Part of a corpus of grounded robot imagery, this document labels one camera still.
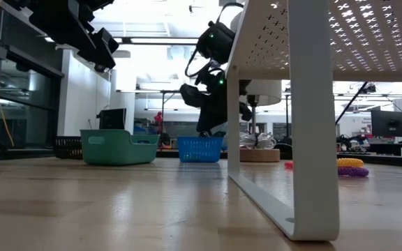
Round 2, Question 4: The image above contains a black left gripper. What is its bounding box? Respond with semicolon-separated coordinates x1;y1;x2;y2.
195;68;253;137

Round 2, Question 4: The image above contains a white perforated metal shelf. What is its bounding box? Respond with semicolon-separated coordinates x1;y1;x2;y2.
224;0;402;242

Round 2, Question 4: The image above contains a blue slotted plastic basket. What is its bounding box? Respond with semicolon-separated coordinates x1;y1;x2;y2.
177;135;225;164

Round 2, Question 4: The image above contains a red background object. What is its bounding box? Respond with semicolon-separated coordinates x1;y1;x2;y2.
154;111;164;134

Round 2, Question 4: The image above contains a ceiling light strip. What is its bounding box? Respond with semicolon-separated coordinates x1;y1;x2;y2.
43;36;202;45

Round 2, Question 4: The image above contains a small black monitor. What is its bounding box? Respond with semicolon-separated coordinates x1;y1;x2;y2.
96;107;127;131

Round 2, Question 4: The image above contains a teal plastic bin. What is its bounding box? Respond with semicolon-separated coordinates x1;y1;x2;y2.
79;128;161;166

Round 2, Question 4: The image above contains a thin black diagonal pole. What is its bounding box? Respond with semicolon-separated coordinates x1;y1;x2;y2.
336;82;377;125

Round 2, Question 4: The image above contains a yellow coil wristband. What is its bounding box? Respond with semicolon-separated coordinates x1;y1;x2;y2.
336;158;365;169

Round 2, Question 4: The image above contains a purple coil wristband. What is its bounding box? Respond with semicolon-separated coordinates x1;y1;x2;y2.
337;166;370;178

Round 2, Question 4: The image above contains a large black monitor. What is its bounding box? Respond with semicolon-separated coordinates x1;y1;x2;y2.
370;109;402;138

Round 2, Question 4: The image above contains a black slotted plastic basket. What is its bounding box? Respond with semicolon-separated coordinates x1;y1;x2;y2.
53;135;83;160

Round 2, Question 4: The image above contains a clear coiled lamp cord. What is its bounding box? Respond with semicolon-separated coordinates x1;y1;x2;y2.
239;131;278;151

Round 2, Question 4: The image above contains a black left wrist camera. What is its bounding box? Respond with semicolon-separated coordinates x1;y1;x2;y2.
179;82;211;109

